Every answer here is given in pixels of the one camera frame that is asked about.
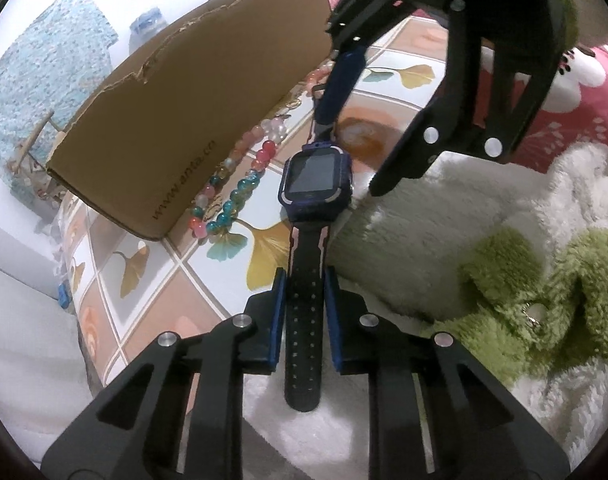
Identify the pink orange bead bracelet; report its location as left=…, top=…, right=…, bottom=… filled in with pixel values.
left=301, top=62, right=337, bottom=101

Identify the dark blue smart watch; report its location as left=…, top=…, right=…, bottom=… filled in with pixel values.
left=275, top=45, right=367, bottom=413

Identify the gold chain with charms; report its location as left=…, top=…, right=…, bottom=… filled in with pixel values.
left=276, top=92, right=307, bottom=118

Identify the white green fluffy garment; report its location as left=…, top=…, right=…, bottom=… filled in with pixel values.
left=244, top=142, right=608, bottom=480

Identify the pink floral blanket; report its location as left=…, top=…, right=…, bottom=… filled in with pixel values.
left=324, top=0, right=608, bottom=181

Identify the teal patterned cloth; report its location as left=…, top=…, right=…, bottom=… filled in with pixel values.
left=0, top=0, right=120, bottom=171

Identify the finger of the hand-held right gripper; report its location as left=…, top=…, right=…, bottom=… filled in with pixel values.
left=325, top=0, right=450, bottom=53
left=368, top=0, right=557, bottom=200

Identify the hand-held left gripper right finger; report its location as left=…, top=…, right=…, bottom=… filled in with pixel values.
left=324, top=266, right=571, bottom=480

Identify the brown cardboard box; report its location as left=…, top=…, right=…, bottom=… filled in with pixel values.
left=45, top=0, right=335, bottom=242

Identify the wooden chair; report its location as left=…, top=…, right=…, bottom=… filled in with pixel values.
left=6, top=110, right=70, bottom=201

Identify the multicolour glass bead bracelet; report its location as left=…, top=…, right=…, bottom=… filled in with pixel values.
left=186, top=115, right=290, bottom=241

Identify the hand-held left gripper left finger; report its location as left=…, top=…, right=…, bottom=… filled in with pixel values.
left=39, top=267, right=287, bottom=480

